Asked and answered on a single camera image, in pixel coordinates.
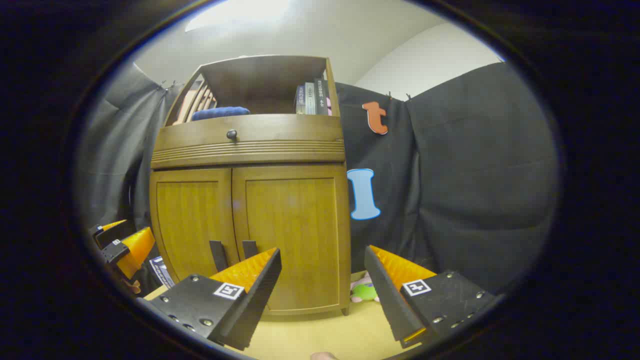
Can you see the dark blue shelf book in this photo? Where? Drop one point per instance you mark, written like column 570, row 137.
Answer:
column 300, row 100

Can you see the wooden double-door shoe cabinet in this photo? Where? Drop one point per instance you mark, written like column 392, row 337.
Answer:
column 260, row 80

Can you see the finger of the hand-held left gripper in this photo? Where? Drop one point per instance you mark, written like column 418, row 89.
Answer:
column 137, row 247
column 117, row 234

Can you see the wooden drawer with black knob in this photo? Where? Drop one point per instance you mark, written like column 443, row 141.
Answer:
column 285, row 131

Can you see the blue folded cloth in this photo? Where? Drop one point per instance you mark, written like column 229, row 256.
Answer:
column 220, row 113

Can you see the row of leaning pale books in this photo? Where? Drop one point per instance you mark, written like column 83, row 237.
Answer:
column 197, row 102

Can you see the grey shelf book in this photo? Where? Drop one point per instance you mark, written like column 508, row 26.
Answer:
column 310, row 99

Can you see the black shelf book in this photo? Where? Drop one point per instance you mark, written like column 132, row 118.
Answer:
column 321, row 97

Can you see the wooden shoe cabinet door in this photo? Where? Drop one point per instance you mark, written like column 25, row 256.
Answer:
column 290, row 220
column 190, row 215

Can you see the white standing book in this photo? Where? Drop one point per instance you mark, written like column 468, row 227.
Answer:
column 161, row 272

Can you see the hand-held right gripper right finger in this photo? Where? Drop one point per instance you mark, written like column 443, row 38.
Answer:
column 382, row 295

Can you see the black backdrop cloth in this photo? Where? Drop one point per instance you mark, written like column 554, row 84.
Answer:
column 475, row 175

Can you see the pink and green plush toy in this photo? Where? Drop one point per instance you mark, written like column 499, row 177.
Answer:
column 365, row 292

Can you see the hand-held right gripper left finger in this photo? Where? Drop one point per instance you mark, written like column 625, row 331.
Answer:
column 257, row 300

